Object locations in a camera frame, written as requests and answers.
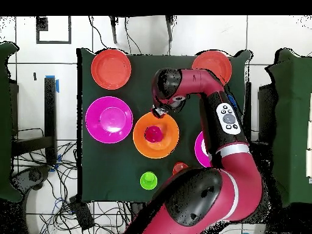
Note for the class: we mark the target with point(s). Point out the pink large bowl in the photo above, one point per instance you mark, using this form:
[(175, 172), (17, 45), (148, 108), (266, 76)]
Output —
[(199, 148), (109, 119)]

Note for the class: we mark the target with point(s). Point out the green cloth covered table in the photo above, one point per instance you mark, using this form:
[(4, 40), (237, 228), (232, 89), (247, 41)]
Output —
[(292, 121), (6, 121)]

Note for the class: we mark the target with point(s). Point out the blue tape strip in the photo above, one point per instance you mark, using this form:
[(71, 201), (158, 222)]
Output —
[(57, 86)]

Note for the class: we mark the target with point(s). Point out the red shallow bowl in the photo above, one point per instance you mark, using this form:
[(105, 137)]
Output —
[(214, 61), (111, 69)]

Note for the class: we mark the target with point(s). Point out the orange large bowl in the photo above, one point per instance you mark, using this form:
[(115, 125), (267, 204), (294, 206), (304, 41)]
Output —
[(168, 136)]

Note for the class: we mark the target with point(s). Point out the red-orange plastic cup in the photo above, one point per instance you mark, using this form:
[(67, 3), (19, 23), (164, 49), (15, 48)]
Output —
[(180, 167)]

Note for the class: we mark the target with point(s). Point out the black pedestal foot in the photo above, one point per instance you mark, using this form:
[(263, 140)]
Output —
[(35, 176)]

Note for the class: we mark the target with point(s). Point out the dark green tablecloth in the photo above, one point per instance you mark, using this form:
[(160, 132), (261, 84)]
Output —
[(146, 85)]

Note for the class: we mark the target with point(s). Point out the black stand leg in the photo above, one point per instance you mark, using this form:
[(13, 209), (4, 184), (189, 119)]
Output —
[(170, 29), (113, 31)]

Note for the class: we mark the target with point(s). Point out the crimson plastic cup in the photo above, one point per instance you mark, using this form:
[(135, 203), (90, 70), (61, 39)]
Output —
[(153, 134)]

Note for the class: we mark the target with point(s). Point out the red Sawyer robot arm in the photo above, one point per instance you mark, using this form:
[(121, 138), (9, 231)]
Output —
[(243, 175)]

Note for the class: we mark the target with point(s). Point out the black power box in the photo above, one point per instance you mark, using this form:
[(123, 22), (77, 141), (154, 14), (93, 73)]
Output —
[(81, 213)]

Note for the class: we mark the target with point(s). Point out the green plastic cup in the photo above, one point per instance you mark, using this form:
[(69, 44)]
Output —
[(148, 180)]

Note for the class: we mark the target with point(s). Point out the black frame stand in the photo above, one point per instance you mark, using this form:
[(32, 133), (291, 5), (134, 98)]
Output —
[(50, 109)]

